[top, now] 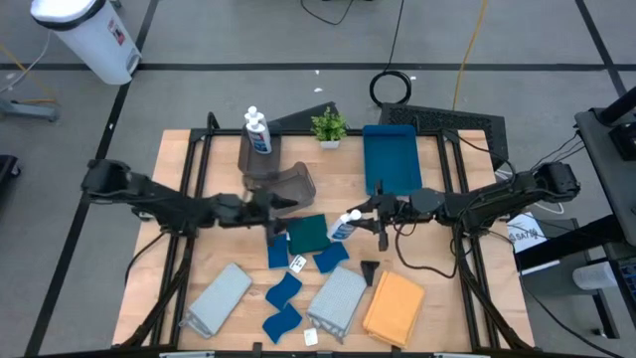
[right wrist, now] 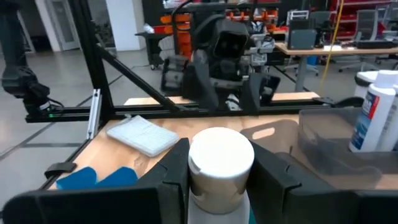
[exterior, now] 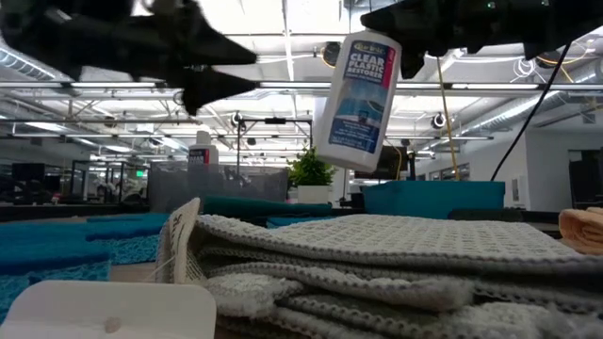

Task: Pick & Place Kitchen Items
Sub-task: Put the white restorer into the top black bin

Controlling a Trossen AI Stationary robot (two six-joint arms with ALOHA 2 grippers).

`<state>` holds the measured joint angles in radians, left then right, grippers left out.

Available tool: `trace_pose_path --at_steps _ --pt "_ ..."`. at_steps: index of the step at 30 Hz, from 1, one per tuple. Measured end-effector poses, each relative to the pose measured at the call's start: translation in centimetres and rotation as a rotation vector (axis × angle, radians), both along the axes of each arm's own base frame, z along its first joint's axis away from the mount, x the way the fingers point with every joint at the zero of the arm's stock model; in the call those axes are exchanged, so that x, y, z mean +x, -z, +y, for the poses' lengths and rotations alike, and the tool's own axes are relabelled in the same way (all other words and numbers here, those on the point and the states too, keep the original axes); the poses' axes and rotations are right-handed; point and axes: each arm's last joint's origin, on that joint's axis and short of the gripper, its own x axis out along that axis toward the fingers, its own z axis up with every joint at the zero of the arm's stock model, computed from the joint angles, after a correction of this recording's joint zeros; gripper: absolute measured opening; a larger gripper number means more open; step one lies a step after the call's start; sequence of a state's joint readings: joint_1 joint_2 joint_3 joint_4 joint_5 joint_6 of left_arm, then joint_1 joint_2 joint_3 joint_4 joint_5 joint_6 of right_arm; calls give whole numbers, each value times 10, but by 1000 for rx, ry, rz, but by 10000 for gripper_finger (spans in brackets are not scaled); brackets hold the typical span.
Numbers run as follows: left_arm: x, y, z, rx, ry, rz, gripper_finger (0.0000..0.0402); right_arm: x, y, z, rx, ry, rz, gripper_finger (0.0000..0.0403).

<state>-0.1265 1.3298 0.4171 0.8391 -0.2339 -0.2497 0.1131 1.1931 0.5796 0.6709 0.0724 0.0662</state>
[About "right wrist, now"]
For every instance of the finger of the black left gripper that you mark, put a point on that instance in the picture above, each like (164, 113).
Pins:
(200, 84)
(253, 93)

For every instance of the silver aluminium bracket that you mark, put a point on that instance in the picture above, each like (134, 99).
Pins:
(94, 115)

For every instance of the grey office chair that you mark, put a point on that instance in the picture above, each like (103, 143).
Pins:
(367, 25)

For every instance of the black shelf with red bins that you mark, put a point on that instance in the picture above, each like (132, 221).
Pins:
(178, 34)

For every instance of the grey computer case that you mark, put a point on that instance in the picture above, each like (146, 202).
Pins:
(301, 37)

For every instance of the grey translucent plastic bin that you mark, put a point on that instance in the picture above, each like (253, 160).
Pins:
(289, 140)
(326, 130)

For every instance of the grey waffle dish cloth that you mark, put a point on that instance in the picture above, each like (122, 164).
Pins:
(143, 135)

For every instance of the blue wavy sponge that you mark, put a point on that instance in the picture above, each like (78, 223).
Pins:
(118, 177)
(76, 179)

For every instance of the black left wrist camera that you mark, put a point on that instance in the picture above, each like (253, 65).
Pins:
(231, 40)

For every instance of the wooden top desk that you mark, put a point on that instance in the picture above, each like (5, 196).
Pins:
(335, 49)

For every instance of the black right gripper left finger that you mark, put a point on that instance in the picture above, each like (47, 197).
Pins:
(93, 208)

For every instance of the white trash can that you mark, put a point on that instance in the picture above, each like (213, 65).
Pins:
(365, 82)

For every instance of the black plastic clamp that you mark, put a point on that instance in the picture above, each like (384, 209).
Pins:
(59, 169)

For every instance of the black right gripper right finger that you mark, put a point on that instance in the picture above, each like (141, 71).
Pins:
(311, 208)

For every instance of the black side table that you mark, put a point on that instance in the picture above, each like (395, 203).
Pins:
(152, 43)

